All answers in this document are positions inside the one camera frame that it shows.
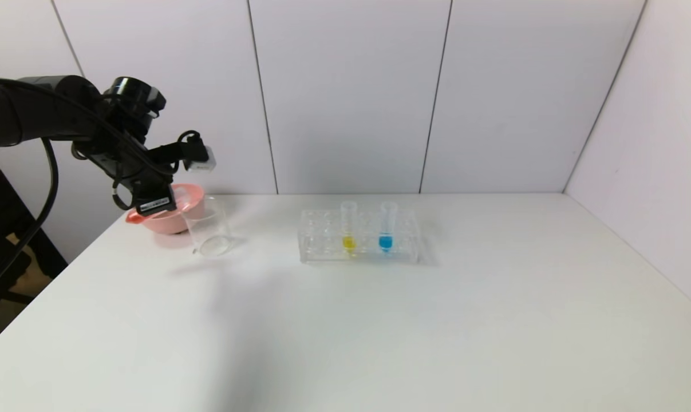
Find test tube with blue pigment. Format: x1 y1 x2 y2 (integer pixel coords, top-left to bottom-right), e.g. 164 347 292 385
378 201 395 253

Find test tube with red pigment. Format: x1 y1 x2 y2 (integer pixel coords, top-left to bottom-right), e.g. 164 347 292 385
126 186 195 225

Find test tube with yellow pigment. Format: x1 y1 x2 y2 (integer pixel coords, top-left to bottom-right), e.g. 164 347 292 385
341 201 358 255

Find clear acrylic test tube rack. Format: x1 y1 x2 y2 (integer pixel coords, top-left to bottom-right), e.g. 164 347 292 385
298 207 421 264

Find clear glass beaker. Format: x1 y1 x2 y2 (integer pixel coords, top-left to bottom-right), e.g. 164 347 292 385
183 196 233 257

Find pink bowl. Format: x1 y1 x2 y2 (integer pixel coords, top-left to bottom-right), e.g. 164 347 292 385
126 183 206 235

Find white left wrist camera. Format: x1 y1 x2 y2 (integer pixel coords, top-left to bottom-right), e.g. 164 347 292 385
185 146 217 173

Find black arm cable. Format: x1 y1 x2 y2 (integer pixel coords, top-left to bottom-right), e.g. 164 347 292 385
0 63 204 299

